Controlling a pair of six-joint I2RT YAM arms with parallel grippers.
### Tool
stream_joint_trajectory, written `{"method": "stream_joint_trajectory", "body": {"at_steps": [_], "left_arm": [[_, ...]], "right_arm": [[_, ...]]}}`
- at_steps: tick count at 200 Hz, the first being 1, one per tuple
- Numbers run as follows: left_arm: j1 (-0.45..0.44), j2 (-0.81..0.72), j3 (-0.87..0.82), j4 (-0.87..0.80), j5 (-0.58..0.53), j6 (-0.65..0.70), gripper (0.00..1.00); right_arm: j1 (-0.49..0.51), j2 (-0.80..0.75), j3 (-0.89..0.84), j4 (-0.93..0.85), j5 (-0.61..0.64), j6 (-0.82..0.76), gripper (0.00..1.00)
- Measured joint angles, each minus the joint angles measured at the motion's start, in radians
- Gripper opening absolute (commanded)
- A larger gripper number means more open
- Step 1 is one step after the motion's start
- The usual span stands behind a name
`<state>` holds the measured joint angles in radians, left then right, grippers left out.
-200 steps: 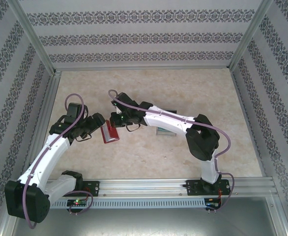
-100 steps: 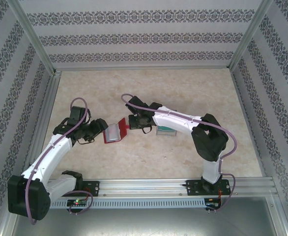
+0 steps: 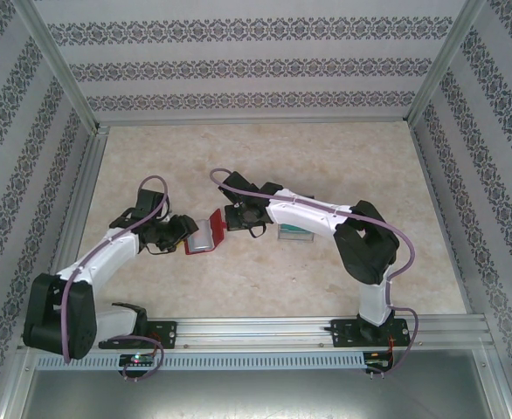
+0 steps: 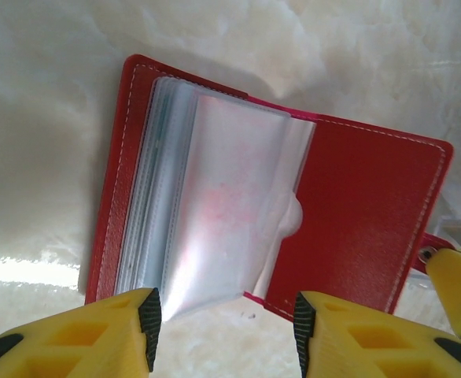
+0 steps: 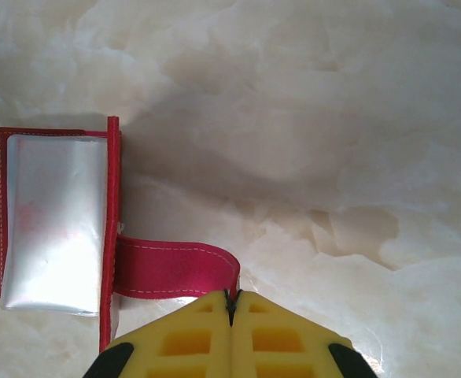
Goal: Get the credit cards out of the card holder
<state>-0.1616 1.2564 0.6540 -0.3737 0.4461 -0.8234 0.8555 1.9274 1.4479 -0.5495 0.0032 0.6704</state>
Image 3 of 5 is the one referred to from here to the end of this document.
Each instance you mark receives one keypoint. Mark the red leather card holder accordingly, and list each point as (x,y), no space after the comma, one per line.
(216,229)

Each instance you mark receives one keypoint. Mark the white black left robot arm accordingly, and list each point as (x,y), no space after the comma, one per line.
(107,253)

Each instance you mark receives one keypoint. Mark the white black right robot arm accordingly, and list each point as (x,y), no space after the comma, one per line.
(299,214)

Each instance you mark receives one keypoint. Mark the teal credit card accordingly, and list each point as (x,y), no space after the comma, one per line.
(295,228)

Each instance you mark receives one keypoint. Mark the clear plastic card box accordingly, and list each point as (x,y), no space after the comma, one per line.
(297,238)

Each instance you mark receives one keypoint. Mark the left controller circuit board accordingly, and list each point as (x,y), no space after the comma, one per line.
(138,360)

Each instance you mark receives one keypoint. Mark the controller circuit board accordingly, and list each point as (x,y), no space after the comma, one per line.
(378,364)
(138,360)

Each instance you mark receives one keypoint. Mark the grey sheet metal panel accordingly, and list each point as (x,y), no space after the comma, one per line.
(256,397)

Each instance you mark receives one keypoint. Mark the right controller circuit board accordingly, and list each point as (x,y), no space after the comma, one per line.
(378,364)

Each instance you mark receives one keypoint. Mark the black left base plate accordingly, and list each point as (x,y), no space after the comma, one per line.
(166,334)

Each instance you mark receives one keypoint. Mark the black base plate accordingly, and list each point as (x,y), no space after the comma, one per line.
(339,334)
(166,334)

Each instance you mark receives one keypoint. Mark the aluminium side rail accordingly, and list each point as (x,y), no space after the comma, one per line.
(448,218)
(85,183)

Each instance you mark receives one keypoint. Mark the aluminium frame beam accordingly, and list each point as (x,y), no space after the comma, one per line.
(251,121)

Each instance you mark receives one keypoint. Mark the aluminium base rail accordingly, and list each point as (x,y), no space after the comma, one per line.
(251,331)

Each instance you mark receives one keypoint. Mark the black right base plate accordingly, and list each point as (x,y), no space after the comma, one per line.
(339,334)

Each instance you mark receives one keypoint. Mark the aluminium frame post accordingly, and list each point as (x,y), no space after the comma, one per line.
(55,65)
(503,388)
(446,65)
(13,388)

